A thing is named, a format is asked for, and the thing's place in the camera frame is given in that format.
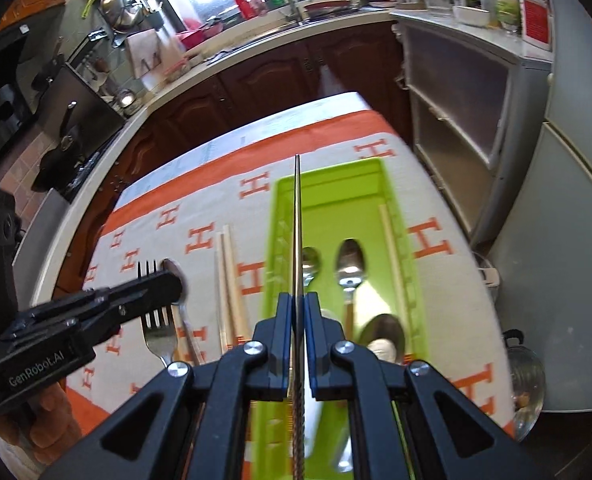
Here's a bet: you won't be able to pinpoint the red spray bottle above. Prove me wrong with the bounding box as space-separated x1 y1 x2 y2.
230 0 257 22

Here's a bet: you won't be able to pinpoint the pink bowl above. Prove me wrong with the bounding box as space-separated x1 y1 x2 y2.
176 29 221 48

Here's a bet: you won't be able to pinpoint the pale printed tablecloth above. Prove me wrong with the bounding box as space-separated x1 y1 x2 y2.
120 91 371 201

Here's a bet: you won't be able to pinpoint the grey frosted door cabinet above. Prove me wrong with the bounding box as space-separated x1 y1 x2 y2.
393 7 554 248

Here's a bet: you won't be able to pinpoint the green plastic utensil tray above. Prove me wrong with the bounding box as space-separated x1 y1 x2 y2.
248 157 429 480

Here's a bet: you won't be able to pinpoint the person's left hand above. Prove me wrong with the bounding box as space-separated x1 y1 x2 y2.
0 384 84 461

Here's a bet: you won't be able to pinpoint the orange grey printed blanket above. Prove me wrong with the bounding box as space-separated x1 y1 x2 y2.
60 107 519 480

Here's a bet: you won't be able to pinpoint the red lidded food container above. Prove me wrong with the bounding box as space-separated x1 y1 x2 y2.
162 62 193 81

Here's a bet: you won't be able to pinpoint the red label white container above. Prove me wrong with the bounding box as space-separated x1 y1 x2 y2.
520 0 554 52

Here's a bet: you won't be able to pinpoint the large metal spoon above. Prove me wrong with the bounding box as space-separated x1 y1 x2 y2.
162 258 204 367

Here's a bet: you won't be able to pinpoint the grey refrigerator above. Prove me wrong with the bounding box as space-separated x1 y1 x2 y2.
468 0 592 413

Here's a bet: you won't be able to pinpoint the metal fork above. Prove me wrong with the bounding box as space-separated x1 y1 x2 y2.
136 259 179 368

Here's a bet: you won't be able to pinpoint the red striped pale chopstick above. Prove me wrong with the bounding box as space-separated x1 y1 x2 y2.
378 204 414 333
216 231 234 353
222 225 251 343

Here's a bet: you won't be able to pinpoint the dark wooden kitchen cabinets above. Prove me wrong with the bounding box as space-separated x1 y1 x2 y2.
50 20 411 301

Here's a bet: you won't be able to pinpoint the textured metal chopstick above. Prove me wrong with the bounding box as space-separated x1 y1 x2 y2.
290 154 307 480

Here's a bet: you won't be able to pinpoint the black wok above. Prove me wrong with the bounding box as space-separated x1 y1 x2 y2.
33 102 84 188

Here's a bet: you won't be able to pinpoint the green label clear bottle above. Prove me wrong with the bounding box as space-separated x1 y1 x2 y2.
493 0 522 35

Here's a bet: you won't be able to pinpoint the wide metal soup spoon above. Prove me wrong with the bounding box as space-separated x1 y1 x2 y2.
358 313 407 366

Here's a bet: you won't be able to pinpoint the steel stove splash guard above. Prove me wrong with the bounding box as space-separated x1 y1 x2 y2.
38 62 126 136

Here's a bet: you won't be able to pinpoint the pale cutting board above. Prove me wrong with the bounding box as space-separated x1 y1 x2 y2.
126 29 165 77

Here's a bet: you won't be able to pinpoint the small metal spoon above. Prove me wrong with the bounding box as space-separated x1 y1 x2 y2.
301 246 323 291

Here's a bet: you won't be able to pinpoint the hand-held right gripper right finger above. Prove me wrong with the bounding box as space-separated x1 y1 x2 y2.
303 292 547 480

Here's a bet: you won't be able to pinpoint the white bowl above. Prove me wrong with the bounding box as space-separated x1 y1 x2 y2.
452 5 492 27

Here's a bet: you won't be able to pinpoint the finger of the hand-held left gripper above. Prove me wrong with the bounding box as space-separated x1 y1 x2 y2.
88 285 184 346
78 266 183 311

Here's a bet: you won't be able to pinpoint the hanging steel pot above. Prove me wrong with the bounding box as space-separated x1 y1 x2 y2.
100 0 144 33

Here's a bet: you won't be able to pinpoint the medium metal spoon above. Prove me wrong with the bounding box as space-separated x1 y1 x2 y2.
336 238 367 341

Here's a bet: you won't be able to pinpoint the black glass stove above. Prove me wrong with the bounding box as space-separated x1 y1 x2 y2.
50 130 111 203

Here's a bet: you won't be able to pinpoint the glass lidded floor pot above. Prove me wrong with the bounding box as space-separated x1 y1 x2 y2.
503 329 547 438

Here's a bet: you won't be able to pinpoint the white ceramic spoon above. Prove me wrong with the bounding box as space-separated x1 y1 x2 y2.
306 390 351 473

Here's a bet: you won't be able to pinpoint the red frying pan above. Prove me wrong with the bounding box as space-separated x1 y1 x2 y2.
303 0 364 17

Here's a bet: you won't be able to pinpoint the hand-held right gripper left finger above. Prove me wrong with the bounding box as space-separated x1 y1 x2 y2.
38 292 297 480

